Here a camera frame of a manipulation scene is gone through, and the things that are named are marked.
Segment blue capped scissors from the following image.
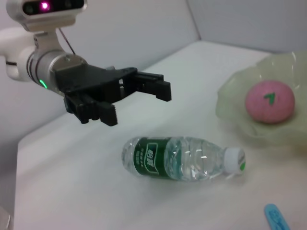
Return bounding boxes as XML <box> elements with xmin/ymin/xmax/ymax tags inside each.
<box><xmin>263</xmin><ymin>203</ymin><xmax>292</xmax><ymax>230</ymax></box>

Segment clear green label water bottle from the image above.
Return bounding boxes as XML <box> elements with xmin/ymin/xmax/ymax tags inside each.
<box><xmin>121</xmin><ymin>136</ymin><xmax>247</xmax><ymax>183</ymax></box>

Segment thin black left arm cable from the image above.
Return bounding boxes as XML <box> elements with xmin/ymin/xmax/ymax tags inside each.
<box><xmin>58</xmin><ymin>27</ymin><xmax>77</xmax><ymax>56</ymax></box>

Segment pink toy peach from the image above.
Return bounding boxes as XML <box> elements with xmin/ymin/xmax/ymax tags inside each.
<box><xmin>245</xmin><ymin>80</ymin><xmax>296</xmax><ymax>125</ymax></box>

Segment pale green wavy fruit bowl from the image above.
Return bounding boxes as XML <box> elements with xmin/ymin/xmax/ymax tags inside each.
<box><xmin>215</xmin><ymin>50</ymin><xmax>307</xmax><ymax>147</ymax></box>

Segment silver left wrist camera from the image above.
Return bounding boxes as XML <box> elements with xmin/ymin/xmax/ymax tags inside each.
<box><xmin>5</xmin><ymin>0</ymin><xmax>88</xmax><ymax>32</ymax></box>

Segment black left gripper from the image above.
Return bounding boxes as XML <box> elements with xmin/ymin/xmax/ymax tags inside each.
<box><xmin>54</xmin><ymin>64</ymin><xmax>173</xmax><ymax>127</ymax></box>

